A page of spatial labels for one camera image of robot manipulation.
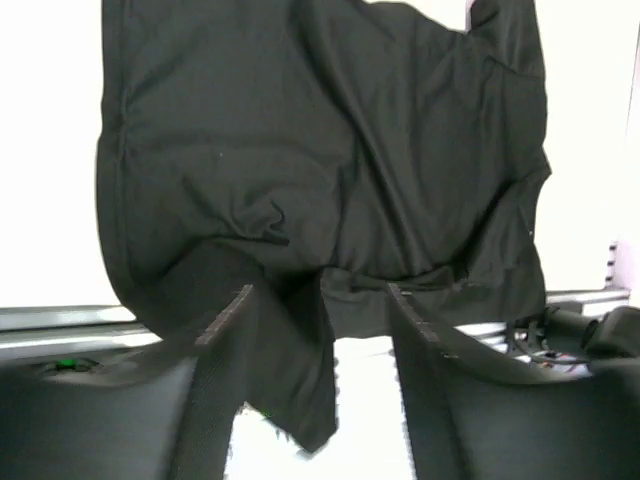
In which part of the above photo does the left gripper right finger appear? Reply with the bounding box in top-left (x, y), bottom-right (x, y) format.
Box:
top-left (388, 285), bottom-right (639, 479)

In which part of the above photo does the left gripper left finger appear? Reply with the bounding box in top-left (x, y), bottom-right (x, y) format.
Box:
top-left (1, 285), bottom-right (255, 479)

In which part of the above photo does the black t shirt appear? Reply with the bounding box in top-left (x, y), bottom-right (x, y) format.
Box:
top-left (96, 1), bottom-right (550, 451)

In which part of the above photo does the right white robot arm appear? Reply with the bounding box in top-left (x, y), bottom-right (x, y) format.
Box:
top-left (506, 302), bottom-right (639, 373)

